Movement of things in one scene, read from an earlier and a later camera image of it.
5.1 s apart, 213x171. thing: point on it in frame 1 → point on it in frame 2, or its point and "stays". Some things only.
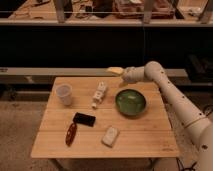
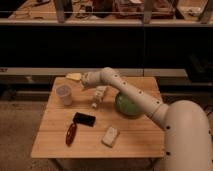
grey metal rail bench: [75, 72] stays
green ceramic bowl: [131, 102] stays
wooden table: [105, 117] stays
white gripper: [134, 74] → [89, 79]
